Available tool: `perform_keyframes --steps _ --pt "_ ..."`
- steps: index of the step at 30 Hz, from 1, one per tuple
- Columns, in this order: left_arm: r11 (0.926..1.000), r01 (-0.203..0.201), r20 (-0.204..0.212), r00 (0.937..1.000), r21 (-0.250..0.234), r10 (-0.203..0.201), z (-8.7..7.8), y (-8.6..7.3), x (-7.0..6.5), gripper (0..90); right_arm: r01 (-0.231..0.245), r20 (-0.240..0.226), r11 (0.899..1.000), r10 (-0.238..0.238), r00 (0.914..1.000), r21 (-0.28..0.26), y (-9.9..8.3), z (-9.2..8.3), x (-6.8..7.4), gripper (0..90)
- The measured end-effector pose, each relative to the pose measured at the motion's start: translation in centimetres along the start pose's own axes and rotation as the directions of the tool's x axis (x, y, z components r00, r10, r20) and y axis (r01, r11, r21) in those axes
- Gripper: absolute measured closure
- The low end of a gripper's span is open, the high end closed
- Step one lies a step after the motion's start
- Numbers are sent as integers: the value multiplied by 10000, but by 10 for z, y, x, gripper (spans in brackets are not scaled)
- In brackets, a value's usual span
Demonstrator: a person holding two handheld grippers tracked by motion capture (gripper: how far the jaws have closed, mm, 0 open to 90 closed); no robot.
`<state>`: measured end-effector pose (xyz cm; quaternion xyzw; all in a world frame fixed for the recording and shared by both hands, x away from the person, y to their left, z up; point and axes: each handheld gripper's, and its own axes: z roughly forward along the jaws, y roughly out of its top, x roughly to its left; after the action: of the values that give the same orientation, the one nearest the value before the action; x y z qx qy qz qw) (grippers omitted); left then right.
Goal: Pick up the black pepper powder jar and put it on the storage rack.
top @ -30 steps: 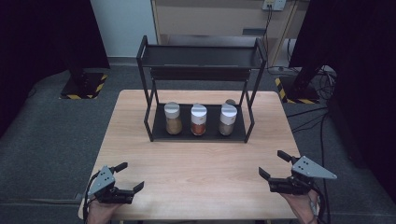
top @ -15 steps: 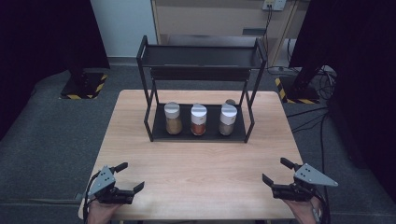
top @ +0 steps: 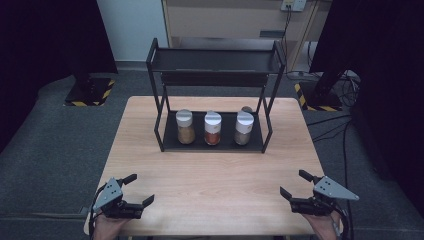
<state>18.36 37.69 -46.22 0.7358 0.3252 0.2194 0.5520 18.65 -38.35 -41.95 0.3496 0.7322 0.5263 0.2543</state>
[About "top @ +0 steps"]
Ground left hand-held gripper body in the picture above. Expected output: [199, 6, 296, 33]
[92, 176, 145, 220]

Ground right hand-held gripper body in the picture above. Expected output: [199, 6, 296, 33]
[289, 175, 360, 217]

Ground brown spice jar grey lid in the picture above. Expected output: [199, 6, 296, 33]
[175, 108, 197, 146]

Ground grey spice jar white lid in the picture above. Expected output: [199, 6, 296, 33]
[233, 110, 255, 147]

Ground orange spice jar white lid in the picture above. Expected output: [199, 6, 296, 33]
[203, 110, 223, 147]

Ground black metal two-tier rack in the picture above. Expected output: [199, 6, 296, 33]
[145, 37, 287, 154]

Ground person's left hand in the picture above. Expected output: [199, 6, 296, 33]
[91, 213, 133, 240]

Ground person's right hand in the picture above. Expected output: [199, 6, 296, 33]
[301, 209, 343, 240]

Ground black stand with striped base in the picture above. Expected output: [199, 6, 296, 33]
[63, 59, 116, 108]
[293, 68, 344, 113]

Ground dark curtain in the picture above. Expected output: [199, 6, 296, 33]
[0, 0, 119, 151]
[309, 0, 424, 218]

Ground beige wooden cabinet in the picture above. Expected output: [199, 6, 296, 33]
[161, 0, 331, 73]

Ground left hand-held gripper cable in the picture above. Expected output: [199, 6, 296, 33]
[88, 188, 105, 240]

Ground hand-held gripper cable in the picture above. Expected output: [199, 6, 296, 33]
[88, 188, 105, 240]
[333, 203, 355, 240]

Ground right hand-held gripper cable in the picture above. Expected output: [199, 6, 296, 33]
[333, 203, 355, 240]

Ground black floor cables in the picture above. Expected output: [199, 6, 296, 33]
[305, 114, 354, 193]

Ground tangle of black cables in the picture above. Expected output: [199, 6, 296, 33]
[336, 71, 362, 108]

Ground black cable from socket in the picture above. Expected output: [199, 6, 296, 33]
[281, 8, 293, 69]

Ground white wall socket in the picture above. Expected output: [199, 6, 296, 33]
[280, 0, 307, 13]

